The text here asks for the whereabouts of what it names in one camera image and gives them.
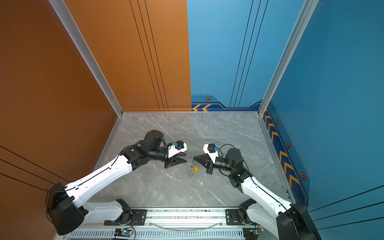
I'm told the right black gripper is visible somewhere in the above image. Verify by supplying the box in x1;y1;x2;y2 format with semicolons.
194;154;235;176

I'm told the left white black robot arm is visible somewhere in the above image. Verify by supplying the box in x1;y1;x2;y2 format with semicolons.
46;130;187;236

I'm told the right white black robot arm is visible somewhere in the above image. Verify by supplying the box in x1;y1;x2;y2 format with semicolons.
193;144;321;240

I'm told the right green circuit board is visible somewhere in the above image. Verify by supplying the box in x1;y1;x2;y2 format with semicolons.
243;228;265;240

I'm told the green circuit board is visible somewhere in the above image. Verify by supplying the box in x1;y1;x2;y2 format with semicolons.
113;228;135;240
243;228;265;240

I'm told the left green circuit board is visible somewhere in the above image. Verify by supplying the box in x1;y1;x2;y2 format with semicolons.
113;228;135;240

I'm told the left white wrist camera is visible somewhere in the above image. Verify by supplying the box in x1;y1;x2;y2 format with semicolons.
166;140;187;158

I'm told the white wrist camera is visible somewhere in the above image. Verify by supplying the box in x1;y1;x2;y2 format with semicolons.
166;140;187;158
203;144;219;163

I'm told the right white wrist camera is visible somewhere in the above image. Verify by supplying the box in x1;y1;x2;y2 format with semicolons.
203;144;219;163

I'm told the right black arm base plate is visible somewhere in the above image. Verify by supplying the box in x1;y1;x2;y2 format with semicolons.
225;209;257;227

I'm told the aluminium front rail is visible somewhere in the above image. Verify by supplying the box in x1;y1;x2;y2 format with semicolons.
59;206;271;229

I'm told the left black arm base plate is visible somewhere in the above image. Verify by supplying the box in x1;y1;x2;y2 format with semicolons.
104;209;147;227

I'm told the white slotted cable duct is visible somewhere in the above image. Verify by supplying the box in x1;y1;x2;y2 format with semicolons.
68;228;244;240

